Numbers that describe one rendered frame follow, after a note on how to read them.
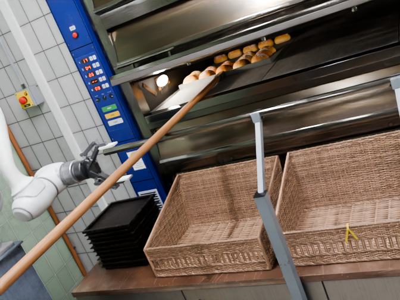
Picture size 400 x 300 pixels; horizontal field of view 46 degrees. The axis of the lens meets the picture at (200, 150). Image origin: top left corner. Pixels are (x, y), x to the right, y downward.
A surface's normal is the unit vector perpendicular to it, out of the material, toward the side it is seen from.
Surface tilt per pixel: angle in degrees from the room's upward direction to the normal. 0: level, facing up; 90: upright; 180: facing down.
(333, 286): 90
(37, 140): 90
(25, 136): 90
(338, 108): 70
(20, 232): 90
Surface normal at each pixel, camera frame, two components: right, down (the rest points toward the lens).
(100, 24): -0.36, 0.43
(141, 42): -0.46, 0.10
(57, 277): 0.86, -0.19
